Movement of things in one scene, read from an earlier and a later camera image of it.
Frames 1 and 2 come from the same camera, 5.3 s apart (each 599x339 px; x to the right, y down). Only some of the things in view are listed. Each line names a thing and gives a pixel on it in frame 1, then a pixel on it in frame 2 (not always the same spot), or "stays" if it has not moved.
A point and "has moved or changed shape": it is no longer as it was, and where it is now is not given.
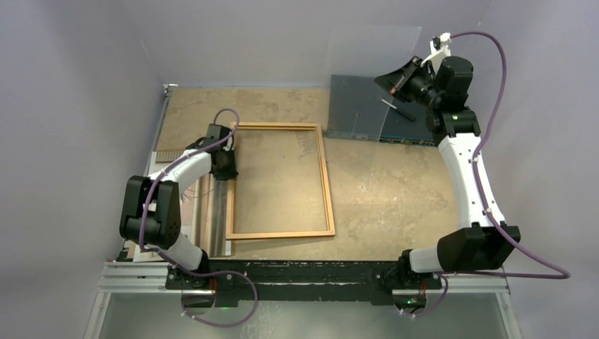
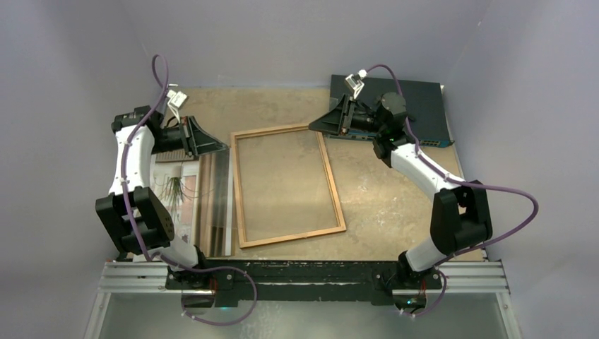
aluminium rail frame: [125, 275] stays
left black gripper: [231, 172] to [202, 143]
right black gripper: [398, 82] to [339, 121]
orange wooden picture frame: [230, 214] has moved or changed shape
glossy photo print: [205, 213] stays
